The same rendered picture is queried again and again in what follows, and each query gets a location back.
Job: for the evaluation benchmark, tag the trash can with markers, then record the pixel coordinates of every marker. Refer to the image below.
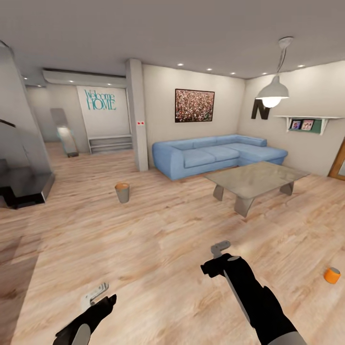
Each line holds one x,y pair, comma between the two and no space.
122,191

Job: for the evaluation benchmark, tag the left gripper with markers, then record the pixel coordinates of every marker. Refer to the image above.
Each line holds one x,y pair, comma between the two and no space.
102,309

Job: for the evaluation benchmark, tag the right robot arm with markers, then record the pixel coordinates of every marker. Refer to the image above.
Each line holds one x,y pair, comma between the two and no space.
259,304

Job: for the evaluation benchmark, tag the can of soda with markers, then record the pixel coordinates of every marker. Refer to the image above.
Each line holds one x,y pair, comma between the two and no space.
332,275

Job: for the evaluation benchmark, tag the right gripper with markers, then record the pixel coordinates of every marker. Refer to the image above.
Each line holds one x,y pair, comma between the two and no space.
211,267

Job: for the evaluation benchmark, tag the room light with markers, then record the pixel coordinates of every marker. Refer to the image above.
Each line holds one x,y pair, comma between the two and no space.
276,89

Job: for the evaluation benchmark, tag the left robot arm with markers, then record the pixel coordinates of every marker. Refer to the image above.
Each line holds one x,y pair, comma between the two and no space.
79,330

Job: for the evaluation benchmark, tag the stairs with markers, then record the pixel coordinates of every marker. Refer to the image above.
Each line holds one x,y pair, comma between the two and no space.
19,187

